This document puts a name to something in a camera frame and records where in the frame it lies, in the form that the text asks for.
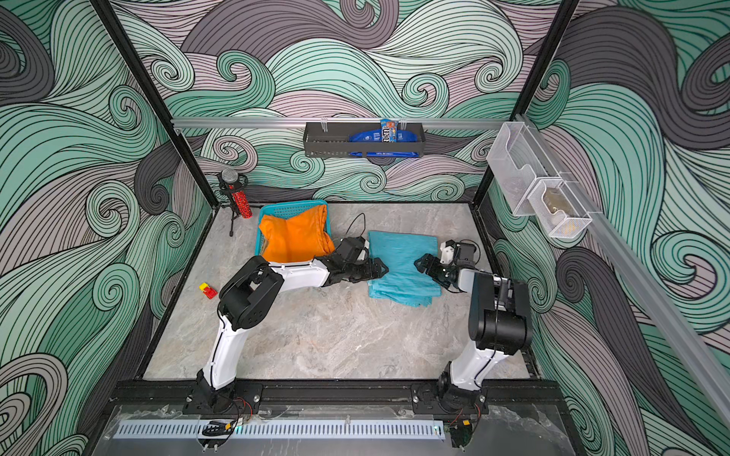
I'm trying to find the red yellow toy block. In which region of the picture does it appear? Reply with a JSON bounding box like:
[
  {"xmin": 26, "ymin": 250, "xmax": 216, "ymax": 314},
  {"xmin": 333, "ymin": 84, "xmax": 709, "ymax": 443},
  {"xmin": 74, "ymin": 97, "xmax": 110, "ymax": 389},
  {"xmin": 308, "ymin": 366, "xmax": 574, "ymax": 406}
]
[{"xmin": 200, "ymin": 283, "xmax": 218, "ymax": 299}]

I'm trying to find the aluminium rail wall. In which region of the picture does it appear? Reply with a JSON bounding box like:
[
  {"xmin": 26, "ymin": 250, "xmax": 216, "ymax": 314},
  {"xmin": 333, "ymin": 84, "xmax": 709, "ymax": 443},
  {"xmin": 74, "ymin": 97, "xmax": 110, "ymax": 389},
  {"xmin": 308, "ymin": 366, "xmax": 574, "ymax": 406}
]
[
  {"xmin": 171, "ymin": 116, "xmax": 507, "ymax": 130},
  {"xmin": 514, "ymin": 114, "xmax": 729, "ymax": 425}
]

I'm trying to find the black microphone tripod stand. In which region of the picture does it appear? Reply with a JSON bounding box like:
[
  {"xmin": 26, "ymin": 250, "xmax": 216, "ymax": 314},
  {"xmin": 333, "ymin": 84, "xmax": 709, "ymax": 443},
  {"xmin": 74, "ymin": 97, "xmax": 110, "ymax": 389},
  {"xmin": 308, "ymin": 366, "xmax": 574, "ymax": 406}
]
[{"xmin": 216, "ymin": 168, "xmax": 253, "ymax": 237}]

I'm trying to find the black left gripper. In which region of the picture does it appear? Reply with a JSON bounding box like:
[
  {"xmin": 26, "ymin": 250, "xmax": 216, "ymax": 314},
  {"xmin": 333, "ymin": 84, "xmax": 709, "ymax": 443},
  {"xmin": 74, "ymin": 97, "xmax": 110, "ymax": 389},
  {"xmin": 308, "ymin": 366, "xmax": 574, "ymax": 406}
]
[{"xmin": 343, "ymin": 259, "xmax": 391, "ymax": 284}]

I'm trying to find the blue snack package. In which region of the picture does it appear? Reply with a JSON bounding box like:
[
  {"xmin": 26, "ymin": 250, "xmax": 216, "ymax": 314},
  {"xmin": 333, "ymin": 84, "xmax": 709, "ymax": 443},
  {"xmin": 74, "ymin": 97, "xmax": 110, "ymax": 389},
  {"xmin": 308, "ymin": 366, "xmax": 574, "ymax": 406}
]
[{"xmin": 349, "ymin": 120, "xmax": 418, "ymax": 158}]

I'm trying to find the black wall shelf tray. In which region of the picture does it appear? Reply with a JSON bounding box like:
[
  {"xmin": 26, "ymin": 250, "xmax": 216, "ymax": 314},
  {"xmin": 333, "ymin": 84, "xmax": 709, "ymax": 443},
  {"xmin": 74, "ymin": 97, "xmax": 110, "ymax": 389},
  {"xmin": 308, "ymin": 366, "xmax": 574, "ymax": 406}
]
[{"xmin": 303, "ymin": 122, "xmax": 426, "ymax": 158}]

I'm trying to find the aluminium rail right wall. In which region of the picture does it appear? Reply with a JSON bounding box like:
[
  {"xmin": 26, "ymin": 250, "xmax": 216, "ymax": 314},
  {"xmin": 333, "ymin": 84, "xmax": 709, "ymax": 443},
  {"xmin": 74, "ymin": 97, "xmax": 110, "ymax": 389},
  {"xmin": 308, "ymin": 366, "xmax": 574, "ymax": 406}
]
[{"xmin": 514, "ymin": 114, "xmax": 729, "ymax": 425}]

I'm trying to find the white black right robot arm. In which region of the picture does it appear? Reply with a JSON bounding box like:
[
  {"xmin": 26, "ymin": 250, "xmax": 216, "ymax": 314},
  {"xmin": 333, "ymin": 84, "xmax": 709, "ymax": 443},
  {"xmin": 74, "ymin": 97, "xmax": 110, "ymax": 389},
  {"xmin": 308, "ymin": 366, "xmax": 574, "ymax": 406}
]
[{"xmin": 414, "ymin": 241, "xmax": 532, "ymax": 412}]

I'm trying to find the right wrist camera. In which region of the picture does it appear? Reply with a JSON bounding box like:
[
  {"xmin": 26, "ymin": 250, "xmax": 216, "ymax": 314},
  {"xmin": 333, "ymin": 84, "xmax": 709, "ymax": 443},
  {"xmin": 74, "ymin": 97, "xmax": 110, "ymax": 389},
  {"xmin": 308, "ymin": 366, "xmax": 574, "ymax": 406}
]
[{"xmin": 440, "ymin": 239, "xmax": 459, "ymax": 265}]

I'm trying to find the teal cloth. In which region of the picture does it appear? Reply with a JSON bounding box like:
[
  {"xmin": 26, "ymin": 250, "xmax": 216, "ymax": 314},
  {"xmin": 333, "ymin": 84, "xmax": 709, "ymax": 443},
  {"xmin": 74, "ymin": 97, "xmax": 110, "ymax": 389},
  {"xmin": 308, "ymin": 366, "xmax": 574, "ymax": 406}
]
[{"xmin": 368, "ymin": 231, "xmax": 442, "ymax": 307}]

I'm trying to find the small clear plastic bin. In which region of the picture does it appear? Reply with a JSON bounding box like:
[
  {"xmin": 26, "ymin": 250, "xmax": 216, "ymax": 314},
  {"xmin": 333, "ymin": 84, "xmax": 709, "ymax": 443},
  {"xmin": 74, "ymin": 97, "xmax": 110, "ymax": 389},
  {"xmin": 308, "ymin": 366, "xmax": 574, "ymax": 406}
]
[{"xmin": 528, "ymin": 178, "xmax": 592, "ymax": 241}]

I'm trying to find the black corner frame post right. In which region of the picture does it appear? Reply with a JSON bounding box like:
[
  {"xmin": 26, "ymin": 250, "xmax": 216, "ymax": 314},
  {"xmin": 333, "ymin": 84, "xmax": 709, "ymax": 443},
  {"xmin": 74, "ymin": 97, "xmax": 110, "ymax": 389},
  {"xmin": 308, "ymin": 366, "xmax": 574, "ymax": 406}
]
[{"xmin": 470, "ymin": 0, "xmax": 582, "ymax": 205}]

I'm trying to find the black corner frame post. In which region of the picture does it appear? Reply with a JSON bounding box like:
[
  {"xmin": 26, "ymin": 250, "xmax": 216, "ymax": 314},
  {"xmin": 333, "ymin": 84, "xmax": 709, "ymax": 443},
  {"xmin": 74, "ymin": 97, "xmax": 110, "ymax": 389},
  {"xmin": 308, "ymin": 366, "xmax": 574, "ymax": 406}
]
[
  {"xmin": 89, "ymin": 0, "xmax": 221, "ymax": 209},
  {"xmin": 470, "ymin": 0, "xmax": 582, "ymax": 205}
]

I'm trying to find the orange cloth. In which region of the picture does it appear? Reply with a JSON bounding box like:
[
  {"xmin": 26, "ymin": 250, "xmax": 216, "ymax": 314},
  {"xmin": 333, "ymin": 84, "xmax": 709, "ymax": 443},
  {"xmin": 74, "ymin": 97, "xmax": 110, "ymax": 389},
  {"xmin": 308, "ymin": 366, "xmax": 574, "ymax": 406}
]
[{"xmin": 259, "ymin": 205, "xmax": 335, "ymax": 263}]

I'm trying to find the black corner frame post left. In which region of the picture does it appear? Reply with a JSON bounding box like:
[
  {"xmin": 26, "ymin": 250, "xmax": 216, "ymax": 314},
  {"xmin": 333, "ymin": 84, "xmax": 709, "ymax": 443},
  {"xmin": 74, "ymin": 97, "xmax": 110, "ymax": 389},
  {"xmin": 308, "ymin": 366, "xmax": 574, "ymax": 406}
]
[{"xmin": 89, "ymin": 0, "xmax": 221, "ymax": 209}]

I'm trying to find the white slotted cable duct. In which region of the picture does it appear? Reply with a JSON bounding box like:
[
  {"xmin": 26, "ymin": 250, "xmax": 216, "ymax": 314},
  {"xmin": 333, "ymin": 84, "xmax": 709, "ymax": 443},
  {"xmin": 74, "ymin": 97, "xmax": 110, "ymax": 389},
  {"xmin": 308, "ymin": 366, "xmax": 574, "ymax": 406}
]
[{"xmin": 111, "ymin": 419, "xmax": 446, "ymax": 441}]

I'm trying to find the red glitter microphone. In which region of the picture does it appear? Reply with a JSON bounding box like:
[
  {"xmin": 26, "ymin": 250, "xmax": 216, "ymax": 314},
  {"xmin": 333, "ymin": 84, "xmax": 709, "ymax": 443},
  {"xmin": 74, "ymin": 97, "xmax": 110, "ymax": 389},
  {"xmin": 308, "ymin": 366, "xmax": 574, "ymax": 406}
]
[{"xmin": 219, "ymin": 168, "xmax": 253, "ymax": 219}]

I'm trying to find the clear plastic wall bin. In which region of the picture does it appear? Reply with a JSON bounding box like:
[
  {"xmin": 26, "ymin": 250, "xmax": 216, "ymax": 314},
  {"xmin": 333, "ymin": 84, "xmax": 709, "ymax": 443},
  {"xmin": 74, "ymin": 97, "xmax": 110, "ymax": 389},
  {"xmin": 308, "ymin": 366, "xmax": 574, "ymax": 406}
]
[{"xmin": 487, "ymin": 122, "xmax": 549, "ymax": 217}]

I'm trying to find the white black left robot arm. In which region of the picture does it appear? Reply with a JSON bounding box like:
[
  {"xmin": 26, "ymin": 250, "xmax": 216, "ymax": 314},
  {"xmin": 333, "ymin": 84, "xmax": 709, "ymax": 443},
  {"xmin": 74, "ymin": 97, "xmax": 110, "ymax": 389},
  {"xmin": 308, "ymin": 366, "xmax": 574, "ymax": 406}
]
[{"xmin": 189, "ymin": 237, "xmax": 389, "ymax": 413}]

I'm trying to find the aluminium rail back wall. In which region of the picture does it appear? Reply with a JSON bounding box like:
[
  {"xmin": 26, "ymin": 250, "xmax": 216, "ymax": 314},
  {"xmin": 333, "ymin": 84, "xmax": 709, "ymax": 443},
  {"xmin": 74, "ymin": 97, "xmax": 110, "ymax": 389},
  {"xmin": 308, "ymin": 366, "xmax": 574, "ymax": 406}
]
[{"xmin": 171, "ymin": 116, "xmax": 507, "ymax": 130}]

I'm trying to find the teal plastic basket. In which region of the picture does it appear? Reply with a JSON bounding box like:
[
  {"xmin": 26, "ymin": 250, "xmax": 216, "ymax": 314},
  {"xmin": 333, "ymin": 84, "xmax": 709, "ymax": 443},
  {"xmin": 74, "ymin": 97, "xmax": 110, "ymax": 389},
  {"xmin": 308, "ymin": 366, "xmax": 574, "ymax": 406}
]
[{"xmin": 257, "ymin": 199, "xmax": 335, "ymax": 263}]

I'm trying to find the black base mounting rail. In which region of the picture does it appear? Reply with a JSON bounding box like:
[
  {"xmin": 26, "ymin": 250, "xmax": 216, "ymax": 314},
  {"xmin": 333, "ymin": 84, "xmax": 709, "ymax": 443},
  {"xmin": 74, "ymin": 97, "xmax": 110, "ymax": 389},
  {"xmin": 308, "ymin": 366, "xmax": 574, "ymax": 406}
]
[{"xmin": 108, "ymin": 379, "xmax": 568, "ymax": 417}]

